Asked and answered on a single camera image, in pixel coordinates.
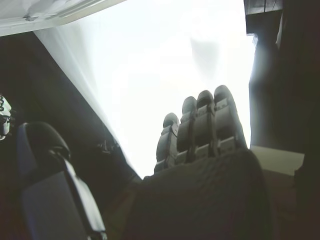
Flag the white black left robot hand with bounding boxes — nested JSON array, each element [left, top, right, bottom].
[[17, 84, 275, 240]]

